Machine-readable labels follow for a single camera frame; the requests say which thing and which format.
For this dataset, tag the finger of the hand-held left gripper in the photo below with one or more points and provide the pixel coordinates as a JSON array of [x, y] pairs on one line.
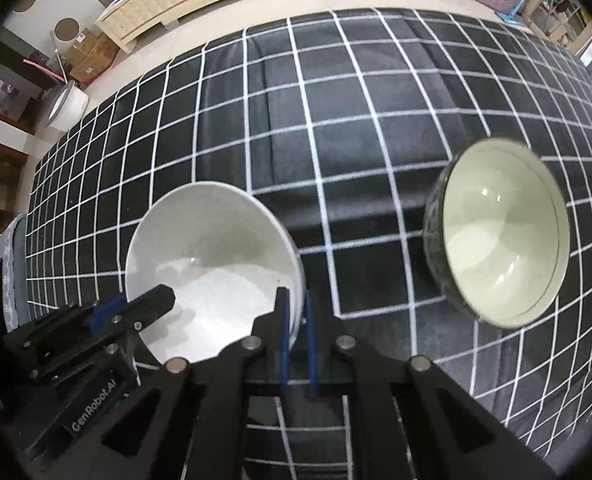
[[145, 305]]

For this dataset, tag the white mop bucket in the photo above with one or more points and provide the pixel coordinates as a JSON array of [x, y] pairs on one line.
[[68, 107]]

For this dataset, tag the white bowl with blue pattern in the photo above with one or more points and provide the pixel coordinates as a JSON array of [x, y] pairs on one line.
[[205, 270]]

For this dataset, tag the dark green patterned bowl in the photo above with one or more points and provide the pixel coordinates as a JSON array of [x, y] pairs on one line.
[[501, 240]]

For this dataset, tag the sofa with blue-grey cover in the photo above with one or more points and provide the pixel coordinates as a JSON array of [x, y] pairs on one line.
[[13, 270]]

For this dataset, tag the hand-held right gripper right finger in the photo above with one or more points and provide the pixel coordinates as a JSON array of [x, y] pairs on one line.
[[312, 340]]

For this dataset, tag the small cardboard box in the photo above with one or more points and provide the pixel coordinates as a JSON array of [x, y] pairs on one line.
[[78, 42]]

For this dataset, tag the black checked tablecloth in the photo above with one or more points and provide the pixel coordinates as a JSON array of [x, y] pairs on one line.
[[376, 110]]

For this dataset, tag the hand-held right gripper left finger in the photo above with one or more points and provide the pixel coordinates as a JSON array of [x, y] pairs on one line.
[[285, 340]]

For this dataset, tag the large cardboard box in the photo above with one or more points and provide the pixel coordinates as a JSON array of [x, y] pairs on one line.
[[98, 60]]

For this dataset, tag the mop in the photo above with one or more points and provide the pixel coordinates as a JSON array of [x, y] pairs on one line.
[[60, 57]]

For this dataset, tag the standing mirror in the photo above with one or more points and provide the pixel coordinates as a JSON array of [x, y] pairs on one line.
[[546, 5]]

